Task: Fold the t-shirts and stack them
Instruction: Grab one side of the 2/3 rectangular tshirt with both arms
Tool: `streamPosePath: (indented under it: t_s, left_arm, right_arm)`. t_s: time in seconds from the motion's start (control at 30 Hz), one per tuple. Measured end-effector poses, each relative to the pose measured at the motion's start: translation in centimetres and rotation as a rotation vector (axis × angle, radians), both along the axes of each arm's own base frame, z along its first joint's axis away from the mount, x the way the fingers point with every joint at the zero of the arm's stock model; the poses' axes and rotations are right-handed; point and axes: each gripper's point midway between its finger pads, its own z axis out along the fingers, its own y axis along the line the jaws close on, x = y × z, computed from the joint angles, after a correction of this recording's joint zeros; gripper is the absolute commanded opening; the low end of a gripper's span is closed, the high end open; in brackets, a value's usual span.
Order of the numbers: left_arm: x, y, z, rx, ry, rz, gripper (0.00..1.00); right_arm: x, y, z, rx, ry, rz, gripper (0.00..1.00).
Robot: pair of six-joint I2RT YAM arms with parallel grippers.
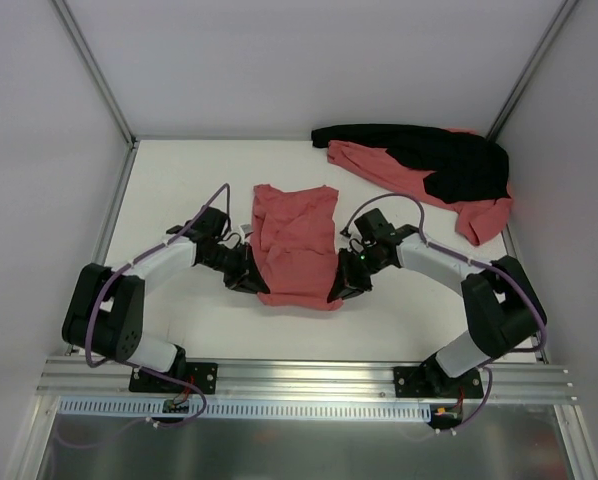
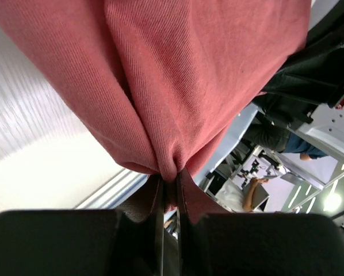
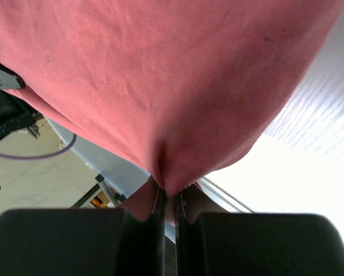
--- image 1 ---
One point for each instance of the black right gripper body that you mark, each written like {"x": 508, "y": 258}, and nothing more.
{"x": 352, "y": 268}

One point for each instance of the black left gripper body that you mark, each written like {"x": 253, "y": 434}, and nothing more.
{"x": 244, "y": 267}

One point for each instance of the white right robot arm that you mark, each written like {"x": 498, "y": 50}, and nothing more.
{"x": 501, "y": 307}

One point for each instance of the aluminium rail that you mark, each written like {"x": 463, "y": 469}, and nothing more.
{"x": 104, "y": 238}
{"x": 538, "y": 341}
{"x": 513, "y": 383}

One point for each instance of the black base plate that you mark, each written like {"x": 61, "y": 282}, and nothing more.
{"x": 201, "y": 374}
{"x": 420, "y": 382}

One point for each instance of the aluminium frame post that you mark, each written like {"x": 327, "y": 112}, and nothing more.
{"x": 554, "y": 28}
{"x": 77, "y": 38}

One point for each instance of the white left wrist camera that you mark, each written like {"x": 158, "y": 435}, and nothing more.
{"x": 245, "y": 231}

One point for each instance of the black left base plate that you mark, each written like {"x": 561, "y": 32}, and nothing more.
{"x": 201, "y": 374}

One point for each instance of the left side aluminium rail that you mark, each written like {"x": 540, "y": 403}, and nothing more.
{"x": 104, "y": 238}

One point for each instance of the white slotted cable duct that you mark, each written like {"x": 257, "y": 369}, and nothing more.
{"x": 247, "y": 409}

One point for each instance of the aluminium front rail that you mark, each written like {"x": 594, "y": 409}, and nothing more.
{"x": 513, "y": 383}

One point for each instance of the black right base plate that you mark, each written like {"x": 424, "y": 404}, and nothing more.
{"x": 420, "y": 382}

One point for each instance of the left aluminium frame post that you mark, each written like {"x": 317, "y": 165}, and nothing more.
{"x": 77, "y": 38}

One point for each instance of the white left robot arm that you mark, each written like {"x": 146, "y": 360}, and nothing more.
{"x": 106, "y": 310}

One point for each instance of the right aluminium frame post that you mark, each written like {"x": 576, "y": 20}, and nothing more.
{"x": 554, "y": 28}

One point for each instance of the right side aluminium rail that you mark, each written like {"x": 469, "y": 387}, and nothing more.
{"x": 538, "y": 341}

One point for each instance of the black t-shirt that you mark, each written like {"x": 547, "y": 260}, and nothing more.
{"x": 462, "y": 166}

